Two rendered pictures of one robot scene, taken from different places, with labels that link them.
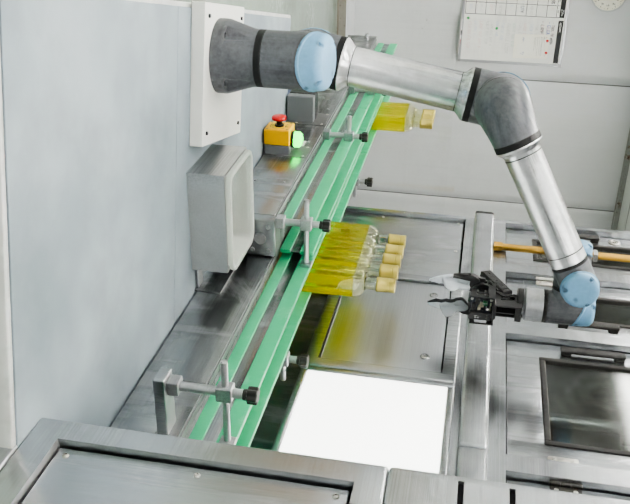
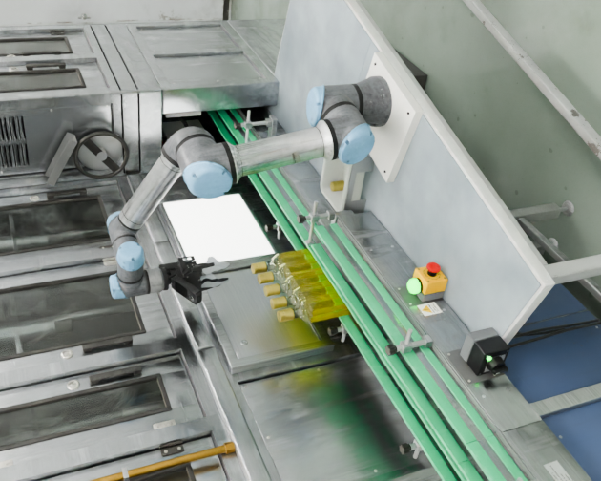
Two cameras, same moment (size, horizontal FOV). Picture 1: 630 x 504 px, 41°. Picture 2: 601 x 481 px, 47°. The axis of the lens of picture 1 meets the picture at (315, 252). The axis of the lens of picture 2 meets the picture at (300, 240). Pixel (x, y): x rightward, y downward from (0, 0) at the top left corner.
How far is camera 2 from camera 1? 3.39 m
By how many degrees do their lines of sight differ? 107
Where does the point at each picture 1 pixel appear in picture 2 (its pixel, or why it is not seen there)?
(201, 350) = (296, 171)
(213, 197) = not seen: hidden behind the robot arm
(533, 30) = not seen: outside the picture
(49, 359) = (285, 71)
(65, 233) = (299, 43)
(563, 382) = (124, 318)
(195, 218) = not seen: hidden behind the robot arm
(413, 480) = (152, 87)
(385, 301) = (273, 323)
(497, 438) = (152, 257)
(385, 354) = (240, 278)
